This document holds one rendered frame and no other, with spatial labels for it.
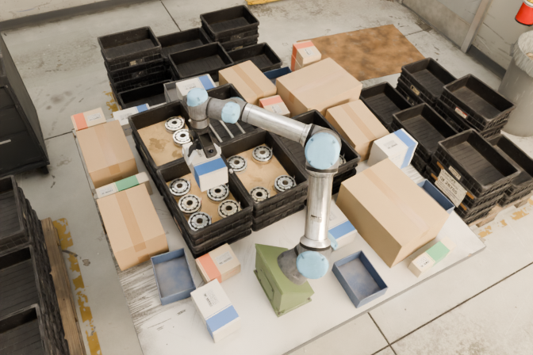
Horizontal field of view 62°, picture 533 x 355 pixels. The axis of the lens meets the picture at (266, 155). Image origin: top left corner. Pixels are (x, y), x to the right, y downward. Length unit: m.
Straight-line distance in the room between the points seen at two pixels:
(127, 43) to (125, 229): 1.96
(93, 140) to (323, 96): 1.24
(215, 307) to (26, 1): 3.80
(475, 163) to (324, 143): 1.66
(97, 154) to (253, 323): 1.10
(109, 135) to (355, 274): 1.39
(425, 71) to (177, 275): 2.58
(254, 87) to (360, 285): 1.24
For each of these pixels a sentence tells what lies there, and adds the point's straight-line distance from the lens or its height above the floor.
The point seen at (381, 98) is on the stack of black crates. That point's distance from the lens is 3.60.
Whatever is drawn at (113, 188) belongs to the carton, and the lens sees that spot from 2.22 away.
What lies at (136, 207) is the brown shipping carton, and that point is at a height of 0.86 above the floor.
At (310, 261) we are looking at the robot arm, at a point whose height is 1.08.
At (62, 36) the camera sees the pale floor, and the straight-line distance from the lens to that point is 4.83.
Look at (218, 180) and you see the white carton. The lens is 1.84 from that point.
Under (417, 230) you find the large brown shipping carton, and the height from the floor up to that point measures 0.90.
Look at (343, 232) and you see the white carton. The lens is 2.09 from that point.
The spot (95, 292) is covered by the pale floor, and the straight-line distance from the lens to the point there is 2.90.
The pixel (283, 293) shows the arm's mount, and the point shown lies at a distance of 1.76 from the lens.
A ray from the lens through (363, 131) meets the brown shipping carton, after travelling 2.43.
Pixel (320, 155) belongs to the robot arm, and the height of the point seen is 1.40.
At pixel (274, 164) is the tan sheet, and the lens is 2.23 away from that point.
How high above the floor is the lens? 2.53
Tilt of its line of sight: 49 degrees down
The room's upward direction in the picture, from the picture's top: 4 degrees clockwise
